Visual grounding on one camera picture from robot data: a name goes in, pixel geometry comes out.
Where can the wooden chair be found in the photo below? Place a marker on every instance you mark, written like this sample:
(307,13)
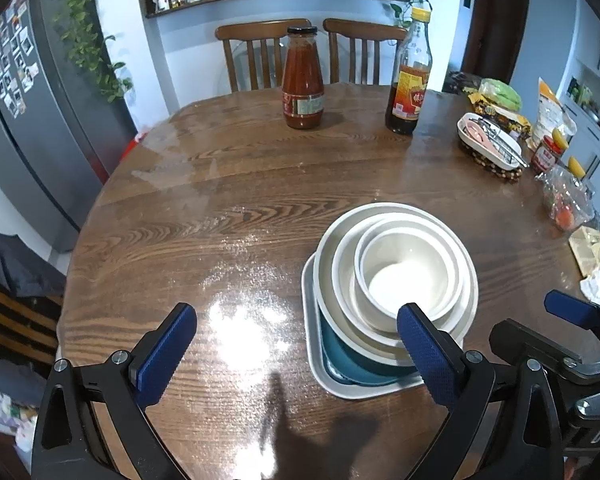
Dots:
(250,30)
(360,29)

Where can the pink slotted spoon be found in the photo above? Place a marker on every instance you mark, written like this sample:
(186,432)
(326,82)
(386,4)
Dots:
(480,132)

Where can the white utensil tray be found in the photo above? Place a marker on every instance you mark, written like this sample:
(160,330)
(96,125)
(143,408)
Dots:
(465,132)

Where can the white straight-sided bowl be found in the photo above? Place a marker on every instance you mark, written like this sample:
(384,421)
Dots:
(400,285)

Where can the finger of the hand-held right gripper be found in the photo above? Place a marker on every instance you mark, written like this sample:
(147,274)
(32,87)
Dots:
(525,345)
(570,307)

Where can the grey refrigerator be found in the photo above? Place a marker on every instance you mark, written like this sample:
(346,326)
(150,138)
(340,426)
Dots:
(55,110)

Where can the wooden slatted bench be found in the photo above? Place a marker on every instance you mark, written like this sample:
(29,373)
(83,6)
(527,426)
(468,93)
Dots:
(10,320)

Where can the large white bowl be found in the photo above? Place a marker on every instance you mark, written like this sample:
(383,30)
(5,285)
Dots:
(324,280)

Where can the orange and white bag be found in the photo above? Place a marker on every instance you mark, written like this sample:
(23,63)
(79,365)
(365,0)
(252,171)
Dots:
(547,110)

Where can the yellowish tissue box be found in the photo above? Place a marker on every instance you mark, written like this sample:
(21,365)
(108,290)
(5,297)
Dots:
(587,250)

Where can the metal tongs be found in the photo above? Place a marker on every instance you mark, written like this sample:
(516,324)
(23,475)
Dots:
(505,147)

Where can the dark patterned packet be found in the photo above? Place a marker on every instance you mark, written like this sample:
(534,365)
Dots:
(460,82)

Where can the large green hanging vine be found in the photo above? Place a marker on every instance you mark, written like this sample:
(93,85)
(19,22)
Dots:
(95,50)

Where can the yellow snack packet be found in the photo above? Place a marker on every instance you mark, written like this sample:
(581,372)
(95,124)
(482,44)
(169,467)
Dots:
(505,120)

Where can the dark cloth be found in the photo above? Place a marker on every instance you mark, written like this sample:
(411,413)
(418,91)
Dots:
(10,260)

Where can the green vegetable bag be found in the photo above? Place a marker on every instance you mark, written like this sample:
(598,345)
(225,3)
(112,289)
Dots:
(500,92)

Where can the dark vinegar bottle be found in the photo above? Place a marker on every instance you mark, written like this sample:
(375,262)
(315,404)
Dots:
(407,95)

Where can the red sauce bottle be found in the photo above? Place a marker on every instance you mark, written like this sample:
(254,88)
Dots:
(302,80)

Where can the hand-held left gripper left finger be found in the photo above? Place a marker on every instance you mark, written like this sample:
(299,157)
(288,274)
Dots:
(165,355)

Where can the small white bowl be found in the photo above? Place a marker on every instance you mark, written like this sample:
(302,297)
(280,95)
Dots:
(344,280)

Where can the wooden beaded trivet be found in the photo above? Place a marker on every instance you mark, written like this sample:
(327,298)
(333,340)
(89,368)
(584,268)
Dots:
(500,172)

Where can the floor clutter pile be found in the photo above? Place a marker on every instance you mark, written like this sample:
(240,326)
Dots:
(7,420)

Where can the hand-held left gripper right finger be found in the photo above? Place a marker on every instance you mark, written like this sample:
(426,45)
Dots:
(427,355)

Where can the yellow bag clip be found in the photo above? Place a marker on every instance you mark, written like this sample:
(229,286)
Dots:
(576,167)
(560,139)

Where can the dark brown door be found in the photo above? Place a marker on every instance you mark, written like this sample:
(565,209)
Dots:
(497,30)

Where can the red sauce jar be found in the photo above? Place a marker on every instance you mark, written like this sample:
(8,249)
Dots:
(545,157)

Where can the group of fridge photo magnets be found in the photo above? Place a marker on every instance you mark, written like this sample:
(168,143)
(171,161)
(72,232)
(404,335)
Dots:
(10,60)

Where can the clear plastic bag of tomatoes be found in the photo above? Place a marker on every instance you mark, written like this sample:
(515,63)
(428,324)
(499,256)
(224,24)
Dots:
(567,210)

